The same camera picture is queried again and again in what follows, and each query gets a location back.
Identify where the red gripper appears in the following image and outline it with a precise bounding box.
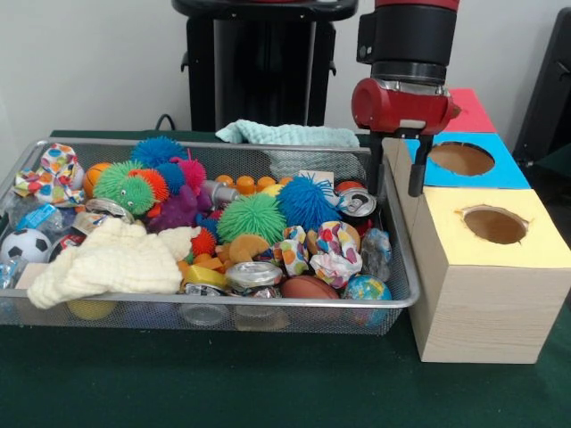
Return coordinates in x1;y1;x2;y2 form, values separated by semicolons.
351;78;460;197

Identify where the wooden box with three holes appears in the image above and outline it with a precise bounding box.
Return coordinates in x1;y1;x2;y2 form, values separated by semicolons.
383;87;571;365

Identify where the shallow mesh bin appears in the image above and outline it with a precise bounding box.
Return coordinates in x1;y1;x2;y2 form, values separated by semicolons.
0;138;421;336

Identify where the crushed red drink can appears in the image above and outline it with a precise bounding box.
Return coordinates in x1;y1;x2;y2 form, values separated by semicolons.
335;180;379;219

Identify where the blue spiky rubber ball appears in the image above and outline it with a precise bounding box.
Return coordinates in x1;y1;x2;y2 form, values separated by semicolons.
276;174;343;220

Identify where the mint green cloth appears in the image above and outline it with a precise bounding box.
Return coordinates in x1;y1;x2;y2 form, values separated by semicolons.
215;119;360;148

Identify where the globe print ball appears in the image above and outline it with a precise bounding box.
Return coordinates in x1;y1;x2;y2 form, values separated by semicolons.
341;274;393;300

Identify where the brown toy football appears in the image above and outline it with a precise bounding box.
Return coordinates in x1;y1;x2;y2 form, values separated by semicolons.
279;275;341;300

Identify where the green spiky rubber ball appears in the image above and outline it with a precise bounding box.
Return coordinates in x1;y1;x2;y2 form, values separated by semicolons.
217;192;287;245

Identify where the black stand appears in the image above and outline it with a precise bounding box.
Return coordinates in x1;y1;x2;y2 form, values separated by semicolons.
512;6;571;157

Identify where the green fuzzy caterpillar toy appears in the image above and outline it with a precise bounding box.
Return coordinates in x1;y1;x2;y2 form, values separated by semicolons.
92;160;170;216

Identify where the cream yellow cloth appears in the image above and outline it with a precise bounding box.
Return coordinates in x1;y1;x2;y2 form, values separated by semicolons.
26;217;202;310

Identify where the black and white soccer ball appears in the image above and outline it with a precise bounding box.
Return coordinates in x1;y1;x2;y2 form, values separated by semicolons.
0;228;53;264

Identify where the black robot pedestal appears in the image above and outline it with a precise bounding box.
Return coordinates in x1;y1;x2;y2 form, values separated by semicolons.
171;0;360;133

